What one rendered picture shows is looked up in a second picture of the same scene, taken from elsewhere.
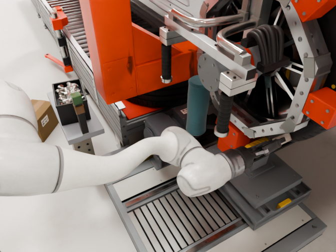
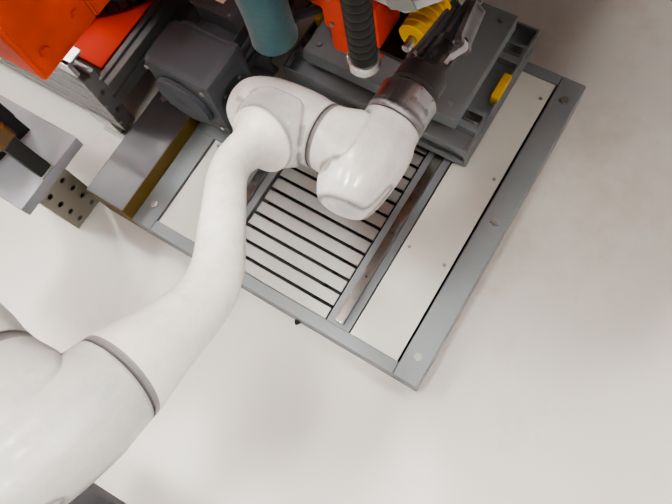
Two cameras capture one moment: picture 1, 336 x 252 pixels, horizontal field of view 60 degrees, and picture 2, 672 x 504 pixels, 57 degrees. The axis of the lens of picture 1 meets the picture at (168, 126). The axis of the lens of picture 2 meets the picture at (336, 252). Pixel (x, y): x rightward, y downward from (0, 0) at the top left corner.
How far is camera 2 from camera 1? 0.23 m
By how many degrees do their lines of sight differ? 30
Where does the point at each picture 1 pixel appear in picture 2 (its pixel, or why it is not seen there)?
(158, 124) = (182, 59)
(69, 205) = (103, 302)
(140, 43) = not seen: outside the picture
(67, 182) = (167, 390)
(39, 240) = not seen: hidden behind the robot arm
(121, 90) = (56, 30)
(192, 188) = (362, 207)
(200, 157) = (345, 135)
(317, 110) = not seen: outside the picture
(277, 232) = (505, 146)
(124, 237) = (243, 300)
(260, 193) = (452, 95)
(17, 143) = (30, 406)
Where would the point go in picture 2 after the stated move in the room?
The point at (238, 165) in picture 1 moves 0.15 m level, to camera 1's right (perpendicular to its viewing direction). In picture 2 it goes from (423, 109) to (514, 58)
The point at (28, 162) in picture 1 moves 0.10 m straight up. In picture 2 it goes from (83, 424) to (8, 418)
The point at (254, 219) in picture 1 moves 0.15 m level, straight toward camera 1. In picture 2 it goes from (460, 149) to (465, 212)
